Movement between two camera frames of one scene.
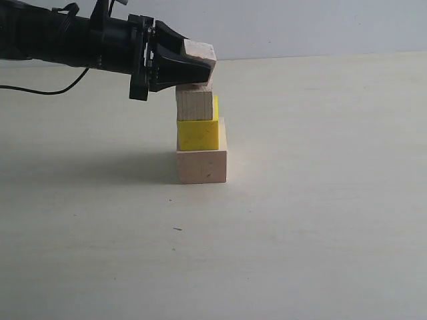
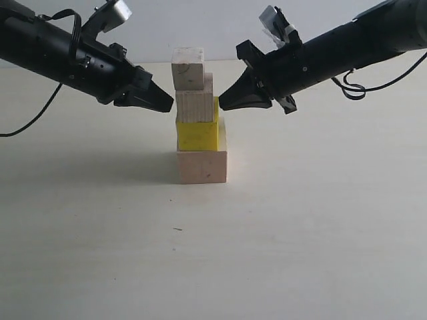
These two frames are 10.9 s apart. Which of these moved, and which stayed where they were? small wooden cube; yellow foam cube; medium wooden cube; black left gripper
Moved: black left gripper; small wooden cube
Stayed: yellow foam cube; medium wooden cube
